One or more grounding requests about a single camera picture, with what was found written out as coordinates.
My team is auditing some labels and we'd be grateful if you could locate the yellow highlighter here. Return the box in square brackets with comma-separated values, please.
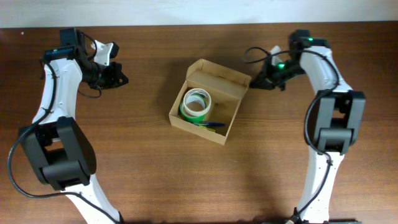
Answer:
[198, 125, 216, 133]

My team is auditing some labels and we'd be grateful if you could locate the brown cardboard box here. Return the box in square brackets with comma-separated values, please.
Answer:
[169, 59, 251, 145]

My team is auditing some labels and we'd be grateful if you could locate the blue retractable pen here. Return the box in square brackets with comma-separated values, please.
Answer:
[193, 122, 226, 127]

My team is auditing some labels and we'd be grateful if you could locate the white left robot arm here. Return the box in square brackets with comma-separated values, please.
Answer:
[15, 28, 129, 223]

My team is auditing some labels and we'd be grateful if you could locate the white masking tape roll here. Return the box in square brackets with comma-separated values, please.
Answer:
[182, 88, 212, 117]

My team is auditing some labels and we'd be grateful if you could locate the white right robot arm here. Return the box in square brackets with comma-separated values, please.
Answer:
[249, 29, 366, 223]

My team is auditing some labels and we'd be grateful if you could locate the green tape roll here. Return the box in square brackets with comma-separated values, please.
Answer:
[179, 93, 211, 123]

